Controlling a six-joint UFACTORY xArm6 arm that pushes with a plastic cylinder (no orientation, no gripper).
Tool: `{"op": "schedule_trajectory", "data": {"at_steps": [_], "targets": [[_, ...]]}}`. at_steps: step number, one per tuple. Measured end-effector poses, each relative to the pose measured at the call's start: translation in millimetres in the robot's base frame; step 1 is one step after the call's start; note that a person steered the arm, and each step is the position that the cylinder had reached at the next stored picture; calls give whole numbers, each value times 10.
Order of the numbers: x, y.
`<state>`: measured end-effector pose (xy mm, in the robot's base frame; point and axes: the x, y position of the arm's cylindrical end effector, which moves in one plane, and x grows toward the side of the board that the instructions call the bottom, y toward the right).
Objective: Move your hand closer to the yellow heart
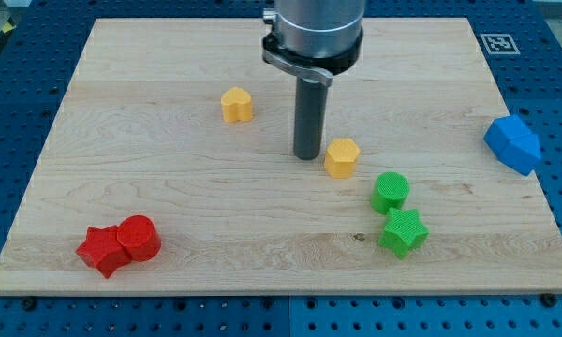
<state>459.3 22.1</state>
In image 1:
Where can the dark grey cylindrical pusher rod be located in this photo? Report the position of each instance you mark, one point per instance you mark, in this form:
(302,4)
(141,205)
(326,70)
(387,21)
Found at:
(310,106)

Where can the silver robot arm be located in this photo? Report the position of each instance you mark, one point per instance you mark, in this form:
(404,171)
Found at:
(312,40)

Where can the yellow heart block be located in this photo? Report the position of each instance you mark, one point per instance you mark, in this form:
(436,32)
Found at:
(236,105)

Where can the yellow hexagon block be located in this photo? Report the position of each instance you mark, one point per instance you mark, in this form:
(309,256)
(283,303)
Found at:
(341,158)

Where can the green cylinder block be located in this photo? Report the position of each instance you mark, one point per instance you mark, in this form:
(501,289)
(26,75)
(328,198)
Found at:
(390,190)

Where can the green star block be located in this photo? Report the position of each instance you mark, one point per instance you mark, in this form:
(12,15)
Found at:
(403,231)

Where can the wooden board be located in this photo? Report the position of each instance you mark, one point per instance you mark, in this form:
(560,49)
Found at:
(141,131)

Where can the white fiducial marker tag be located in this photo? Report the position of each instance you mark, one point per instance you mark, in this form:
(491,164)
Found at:
(499,44)

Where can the blue cube block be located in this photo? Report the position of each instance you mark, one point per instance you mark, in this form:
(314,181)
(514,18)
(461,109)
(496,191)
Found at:
(504,129)

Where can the blue pentagon block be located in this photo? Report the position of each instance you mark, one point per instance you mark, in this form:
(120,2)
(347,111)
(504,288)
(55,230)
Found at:
(522,154)

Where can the red cylinder block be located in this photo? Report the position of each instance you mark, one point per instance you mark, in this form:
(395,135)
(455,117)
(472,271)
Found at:
(139,238)

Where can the red star block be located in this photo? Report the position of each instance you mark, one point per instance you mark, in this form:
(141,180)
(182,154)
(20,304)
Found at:
(102,251)

